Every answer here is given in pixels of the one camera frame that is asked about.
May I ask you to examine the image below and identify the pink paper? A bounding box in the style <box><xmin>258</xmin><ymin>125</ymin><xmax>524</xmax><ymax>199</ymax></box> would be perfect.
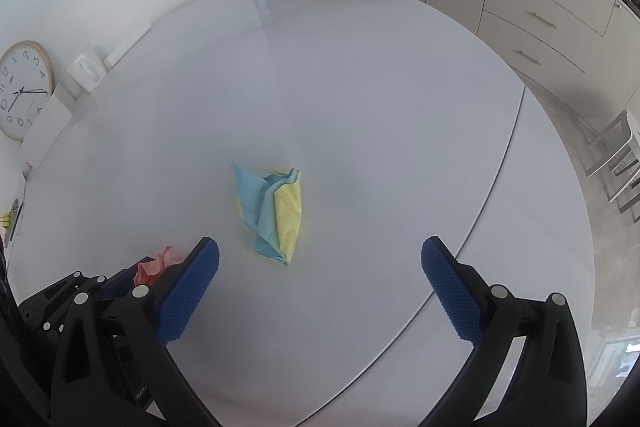
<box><xmin>134</xmin><ymin>246</ymin><xmax>187</xmax><ymax>289</ymax></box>

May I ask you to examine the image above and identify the blue and yellow paper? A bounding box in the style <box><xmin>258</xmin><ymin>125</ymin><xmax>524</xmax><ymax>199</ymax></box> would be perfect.
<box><xmin>231</xmin><ymin>163</ymin><xmax>304</xmax><ymax>267</ymax></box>

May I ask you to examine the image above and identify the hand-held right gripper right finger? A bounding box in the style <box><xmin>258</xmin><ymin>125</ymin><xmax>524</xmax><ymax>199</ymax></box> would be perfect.
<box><xmin>417</xmin><ymin>236</ymin><xmax>587</xmax><ymax>427</ymax></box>

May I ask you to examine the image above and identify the yellow clip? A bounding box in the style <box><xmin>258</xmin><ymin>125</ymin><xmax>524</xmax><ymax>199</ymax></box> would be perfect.
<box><xmin>0</xmin><ymin>199</ymin><xmax>23</xmax><ymax>240</ymax></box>

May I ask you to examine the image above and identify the white plastic box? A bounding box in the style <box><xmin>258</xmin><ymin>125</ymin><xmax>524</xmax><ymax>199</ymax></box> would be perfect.
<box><xmin>67</xmin><ymin>49</ymin><xmax>106</xmax><ymax>94</ymax></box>

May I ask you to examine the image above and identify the round wall clock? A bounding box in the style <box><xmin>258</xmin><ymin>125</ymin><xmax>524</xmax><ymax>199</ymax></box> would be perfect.
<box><xmin>0</xmin><ymin>41</ymin><xmax>57</xmax><ymax>142</ymax></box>

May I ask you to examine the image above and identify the white plastic stool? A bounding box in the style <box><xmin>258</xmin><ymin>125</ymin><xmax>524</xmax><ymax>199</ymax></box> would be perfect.
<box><xmin>586</xmin><ymin>111</ymin><xmax>640</xmax><ymax>202</ymax></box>

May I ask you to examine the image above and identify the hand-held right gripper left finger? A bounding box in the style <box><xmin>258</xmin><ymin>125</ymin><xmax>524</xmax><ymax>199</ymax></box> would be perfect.
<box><xmin>50</xmin><ymin>236</ymin><xmax>223</xmax><ymax>427</ymax></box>

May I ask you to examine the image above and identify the white card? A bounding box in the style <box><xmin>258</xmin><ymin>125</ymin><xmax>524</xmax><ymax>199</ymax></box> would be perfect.
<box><xmin>17</xmin><ymin>96</ymin><xmax>75</xmax><ymax>180</ymax></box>

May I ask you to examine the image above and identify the grey plastic stool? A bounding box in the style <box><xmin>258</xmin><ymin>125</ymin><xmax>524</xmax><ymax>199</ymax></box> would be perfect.
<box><xmin>617</xmin><ymin>167</ymin><xmax>640</xmax><ymax>225</ymax></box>

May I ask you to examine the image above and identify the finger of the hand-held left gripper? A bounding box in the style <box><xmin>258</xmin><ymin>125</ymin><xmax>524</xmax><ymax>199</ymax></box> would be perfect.
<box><xmin>17</xmin><ymin>263</ymin><xmax>153</xmax><ymax>309</ymax></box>
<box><xmin>22</xmin><ymin>299</ymin><xmax>127</xmax><ymax>344</ymax></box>

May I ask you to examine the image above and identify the beige drawer cabinet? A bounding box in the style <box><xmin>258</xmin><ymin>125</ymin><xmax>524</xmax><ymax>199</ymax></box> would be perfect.
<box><xmin>250</xmin><ymin>0</ymin><xmax>640</xmax><ymax>118</ymax></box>

